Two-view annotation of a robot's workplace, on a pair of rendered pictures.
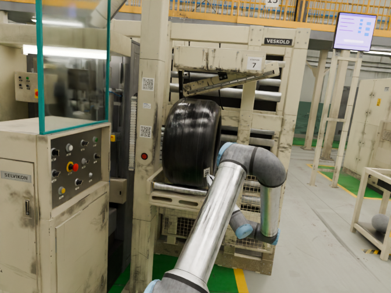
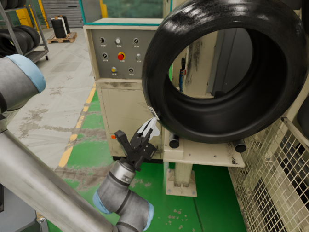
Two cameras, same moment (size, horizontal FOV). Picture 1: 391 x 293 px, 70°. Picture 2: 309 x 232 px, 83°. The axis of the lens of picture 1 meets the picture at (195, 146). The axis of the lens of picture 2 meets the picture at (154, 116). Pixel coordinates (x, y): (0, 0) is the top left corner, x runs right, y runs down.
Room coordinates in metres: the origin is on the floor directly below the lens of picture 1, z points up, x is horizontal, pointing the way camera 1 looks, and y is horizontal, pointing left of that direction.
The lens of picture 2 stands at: (1.46, -0.63, 1.44)
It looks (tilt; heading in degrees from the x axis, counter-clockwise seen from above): 35 degrees down; 86
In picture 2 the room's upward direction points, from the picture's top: straight up
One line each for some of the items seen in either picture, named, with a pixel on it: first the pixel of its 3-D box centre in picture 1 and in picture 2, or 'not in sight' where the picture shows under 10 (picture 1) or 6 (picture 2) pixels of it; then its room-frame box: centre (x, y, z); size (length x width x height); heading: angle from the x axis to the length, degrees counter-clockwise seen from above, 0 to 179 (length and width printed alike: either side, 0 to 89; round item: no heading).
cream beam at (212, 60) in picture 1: (220, 61); not in sight; (2.02, -0.12, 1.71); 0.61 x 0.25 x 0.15; 81
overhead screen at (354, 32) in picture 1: (354, 32); not in sight; (4.71, -2.34, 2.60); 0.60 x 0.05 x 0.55; 91
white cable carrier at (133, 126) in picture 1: (134, 134); not in sight; (1.75, 0.40, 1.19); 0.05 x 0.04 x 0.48; 171
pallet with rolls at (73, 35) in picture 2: not in sight; (60, 28); (-1.41, 6.51, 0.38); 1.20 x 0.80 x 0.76; 99
